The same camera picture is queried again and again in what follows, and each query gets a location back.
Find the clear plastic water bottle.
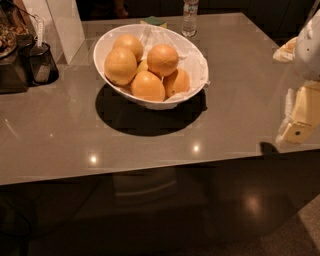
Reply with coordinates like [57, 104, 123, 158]
[181, 0, 199, 37]

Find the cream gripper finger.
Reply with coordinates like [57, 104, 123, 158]
[273, 37, 297, 63]
[276, 81, 320, 146]

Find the dark tray with snacks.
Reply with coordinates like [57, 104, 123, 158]
[0, 0, 33, 94]

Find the black mesh cup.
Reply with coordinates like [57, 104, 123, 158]
[19, 43, 59, 86]

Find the white paper bowl liner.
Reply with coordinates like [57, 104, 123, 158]
[138, 24, 209, 103]

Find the large orange at left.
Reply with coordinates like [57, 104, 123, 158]
[104, 47, 137, 86]

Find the white tag stick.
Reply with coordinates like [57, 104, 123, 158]
[35, 16, 44, 48]

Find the green yellow sponge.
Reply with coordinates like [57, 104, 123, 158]
[140, 16, 167, 28]

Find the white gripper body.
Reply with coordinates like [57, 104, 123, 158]
[294, 10, 320, 81]

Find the white oval bowl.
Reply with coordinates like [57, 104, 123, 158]
[92, 23, 210, 111]

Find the white upright board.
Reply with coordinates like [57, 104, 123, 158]
[22, 0, 85, 64]

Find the small yellow fruit in middle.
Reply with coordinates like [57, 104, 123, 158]
[137, 59, 148, 72]

